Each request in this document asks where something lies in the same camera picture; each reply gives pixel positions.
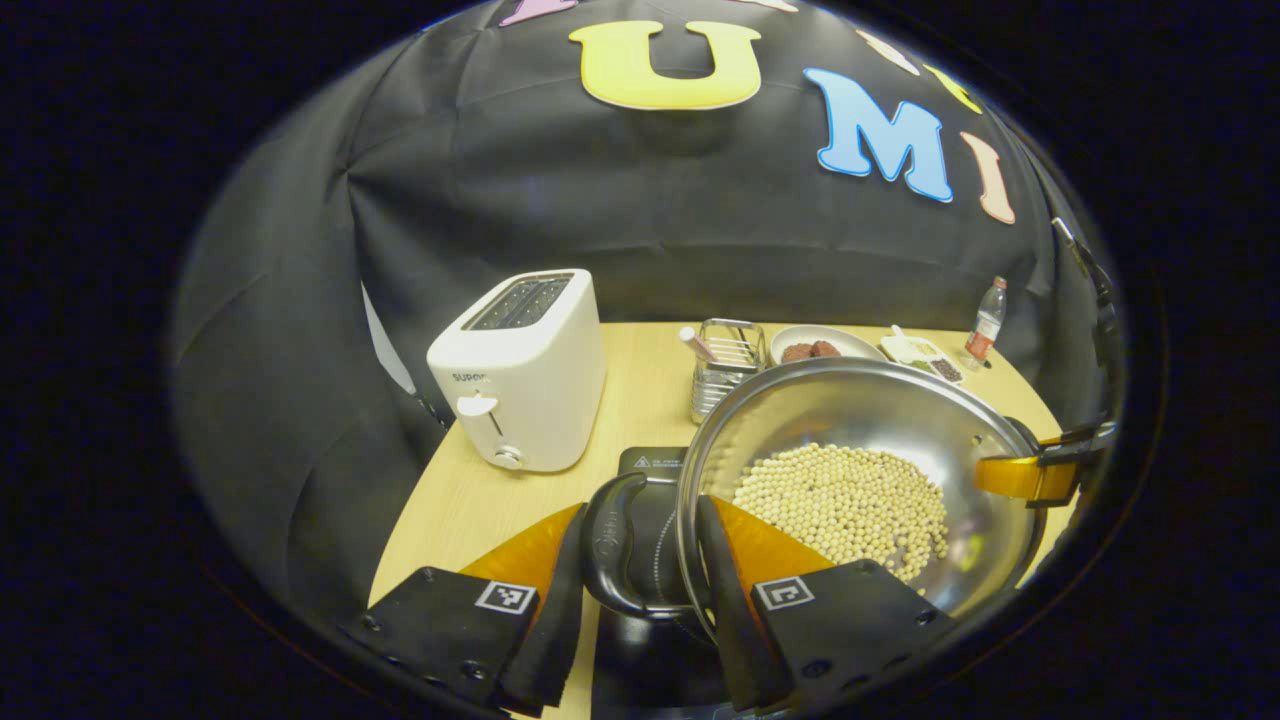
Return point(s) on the small white spoon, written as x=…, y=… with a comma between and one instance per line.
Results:
x=898, y=337

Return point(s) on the pink tipped white stick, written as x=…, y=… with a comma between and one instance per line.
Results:
x=697, y=344

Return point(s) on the white divided bean dish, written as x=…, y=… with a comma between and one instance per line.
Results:
x=925, y=352

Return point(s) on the black induction cooktop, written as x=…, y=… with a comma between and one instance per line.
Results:
x=650, y=462

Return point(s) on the white oval plate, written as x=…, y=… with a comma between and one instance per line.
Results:
x=850, y=340

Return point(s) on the plastic water bottle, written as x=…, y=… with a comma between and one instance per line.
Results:
x=987, y=325

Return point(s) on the brown meat piece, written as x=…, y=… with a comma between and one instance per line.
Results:
x=797, y=352
x=826, y=348

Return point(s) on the pile of soybeans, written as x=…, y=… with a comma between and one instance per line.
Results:
x=850, y=500

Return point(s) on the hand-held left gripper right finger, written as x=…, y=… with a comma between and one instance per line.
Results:
x=850, y=620

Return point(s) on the white toaster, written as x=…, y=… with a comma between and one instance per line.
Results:
x=530, y=390

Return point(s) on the stainless steel pot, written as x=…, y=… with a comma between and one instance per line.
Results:
x=850, y=410

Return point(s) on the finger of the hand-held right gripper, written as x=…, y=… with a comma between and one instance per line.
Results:
x=1010, y=478

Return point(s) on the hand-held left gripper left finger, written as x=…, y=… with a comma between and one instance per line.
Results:
x=450, y=620

